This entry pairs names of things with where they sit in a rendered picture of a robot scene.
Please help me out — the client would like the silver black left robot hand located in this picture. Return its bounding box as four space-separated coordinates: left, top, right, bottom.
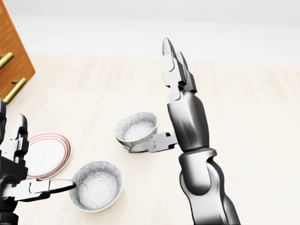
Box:
0 98 77 209

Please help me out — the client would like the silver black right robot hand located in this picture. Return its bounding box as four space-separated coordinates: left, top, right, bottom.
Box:
131 37 218 155

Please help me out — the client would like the patterned grey bowl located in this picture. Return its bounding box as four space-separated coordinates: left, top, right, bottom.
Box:
69 160 123 213
114 112 158 154

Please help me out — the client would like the white plate with red rings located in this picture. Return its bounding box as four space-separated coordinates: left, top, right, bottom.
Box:
25 133 73 180

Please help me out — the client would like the wooden cabinet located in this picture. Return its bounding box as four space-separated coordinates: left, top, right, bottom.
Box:
0 0 37 100

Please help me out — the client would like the brass drawer handle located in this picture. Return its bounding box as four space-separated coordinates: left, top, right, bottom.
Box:
0 52 14 70
2 77 27 105

